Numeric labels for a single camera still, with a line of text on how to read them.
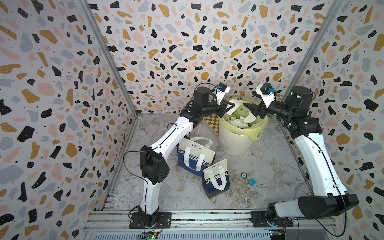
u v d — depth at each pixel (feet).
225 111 2.36
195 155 2.50
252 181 2.83
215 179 2.39
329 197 1.27
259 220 2.40
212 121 3.74
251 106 1.95
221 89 2.12
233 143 2.86
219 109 2.22
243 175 2.94
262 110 1.86
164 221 2.40
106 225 2.39
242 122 2.93
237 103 2.41
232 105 2.40
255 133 2.52
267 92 1.70
